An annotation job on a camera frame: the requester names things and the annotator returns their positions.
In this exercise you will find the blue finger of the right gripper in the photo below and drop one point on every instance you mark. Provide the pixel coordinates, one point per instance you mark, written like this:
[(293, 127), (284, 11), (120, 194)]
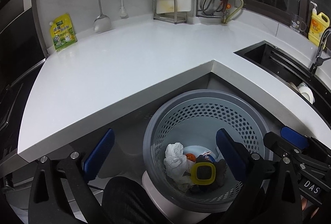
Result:
[(298, 140), (281, 147)]

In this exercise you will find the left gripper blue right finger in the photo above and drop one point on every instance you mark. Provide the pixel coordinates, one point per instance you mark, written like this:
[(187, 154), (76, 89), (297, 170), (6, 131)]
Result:
[(234, 153)]

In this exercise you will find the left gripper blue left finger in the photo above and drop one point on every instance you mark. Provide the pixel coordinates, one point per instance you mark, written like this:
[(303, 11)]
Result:
[(94, 161)]

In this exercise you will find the black cloth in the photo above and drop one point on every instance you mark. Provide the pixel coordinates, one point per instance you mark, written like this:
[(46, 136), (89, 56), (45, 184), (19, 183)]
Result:
[(221, 168)]

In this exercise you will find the yellow rimmed black lid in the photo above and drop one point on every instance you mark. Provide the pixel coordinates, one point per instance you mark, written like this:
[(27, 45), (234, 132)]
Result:
[(203, 173)]

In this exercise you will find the orange fruit peel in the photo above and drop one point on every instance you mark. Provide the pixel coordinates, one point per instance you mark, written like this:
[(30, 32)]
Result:
[(190, 157)]

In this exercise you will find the white paper tissue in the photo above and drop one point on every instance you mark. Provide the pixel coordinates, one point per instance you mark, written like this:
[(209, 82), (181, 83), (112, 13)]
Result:
[(178, 166)]

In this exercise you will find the grey perforated trash bin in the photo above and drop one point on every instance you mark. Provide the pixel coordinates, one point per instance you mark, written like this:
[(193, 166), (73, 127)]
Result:
[(193, 119)]

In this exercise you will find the black kitchen sink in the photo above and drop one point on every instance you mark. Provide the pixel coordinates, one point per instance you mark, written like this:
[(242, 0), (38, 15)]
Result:
[(288, 70)]

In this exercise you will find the dishes in sink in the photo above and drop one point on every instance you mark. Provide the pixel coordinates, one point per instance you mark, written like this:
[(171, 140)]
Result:
[(304, 90)]

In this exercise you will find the black sink faucet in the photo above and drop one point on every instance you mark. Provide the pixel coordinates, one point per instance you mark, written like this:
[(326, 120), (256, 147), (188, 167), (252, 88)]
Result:
[(318, 60)]

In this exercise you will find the clear glass mug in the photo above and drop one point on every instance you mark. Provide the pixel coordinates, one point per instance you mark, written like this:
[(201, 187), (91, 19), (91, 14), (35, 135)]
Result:
[(297, 23)]

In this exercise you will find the yellow dish soap bottle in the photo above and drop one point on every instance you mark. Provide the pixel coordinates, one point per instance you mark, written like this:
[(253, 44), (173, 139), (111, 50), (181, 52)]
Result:
[(318, 24)]

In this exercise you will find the yellow green seasoning pouch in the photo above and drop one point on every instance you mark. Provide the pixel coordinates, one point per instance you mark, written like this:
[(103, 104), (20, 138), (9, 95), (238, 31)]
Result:
[(62, 33)]

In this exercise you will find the steel spatula ladle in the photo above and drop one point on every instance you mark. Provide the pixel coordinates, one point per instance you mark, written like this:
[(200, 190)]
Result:
[(102, 23)]

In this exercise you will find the black range hood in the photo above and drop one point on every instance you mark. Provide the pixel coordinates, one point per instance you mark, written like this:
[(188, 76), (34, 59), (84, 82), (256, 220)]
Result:
[(11, 10)]

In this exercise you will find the glass pot lid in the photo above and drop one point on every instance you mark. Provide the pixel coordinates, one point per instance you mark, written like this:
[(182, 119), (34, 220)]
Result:
[(210, 7)]

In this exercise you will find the steel cutting board stand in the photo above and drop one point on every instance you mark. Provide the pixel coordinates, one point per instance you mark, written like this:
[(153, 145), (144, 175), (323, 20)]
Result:
[(169, 14)]

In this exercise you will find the yellow gas hose valve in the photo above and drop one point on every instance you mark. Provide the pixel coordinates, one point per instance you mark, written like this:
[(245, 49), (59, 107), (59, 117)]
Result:
[(230, 9)]

